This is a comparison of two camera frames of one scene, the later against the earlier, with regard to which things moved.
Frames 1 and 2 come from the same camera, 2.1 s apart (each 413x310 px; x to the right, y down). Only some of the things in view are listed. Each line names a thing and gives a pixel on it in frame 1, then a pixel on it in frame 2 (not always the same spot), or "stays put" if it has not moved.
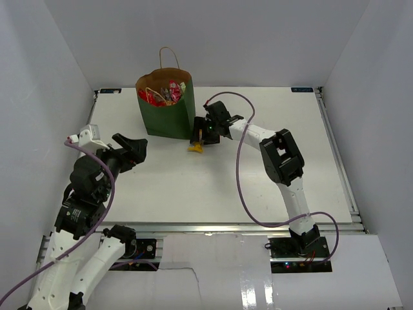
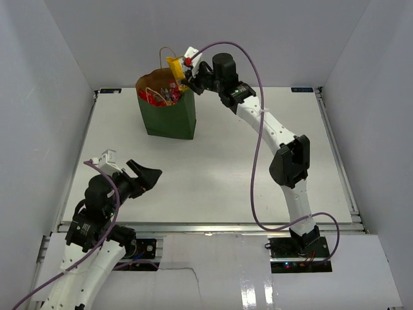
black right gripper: [200, 124] -> [193, 82]
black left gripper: [135, 148] -> [147, 176]
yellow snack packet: [197, 146] -> [176, 66]
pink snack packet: [175, 90] stays put
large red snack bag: [148, 97] stays put
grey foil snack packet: [166, 93] stays put
